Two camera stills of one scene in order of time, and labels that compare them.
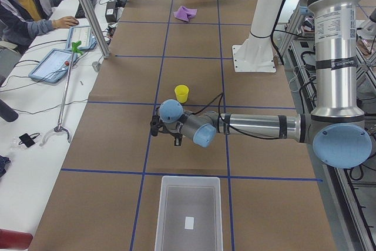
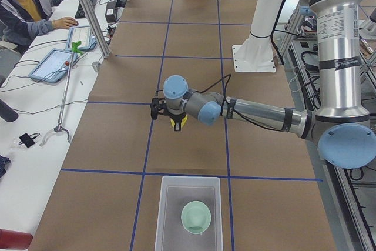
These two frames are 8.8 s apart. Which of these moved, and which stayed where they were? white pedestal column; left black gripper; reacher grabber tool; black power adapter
Moved: left black gripper
Stayed: black power adapter; white pedestal column; reacher grabber tool
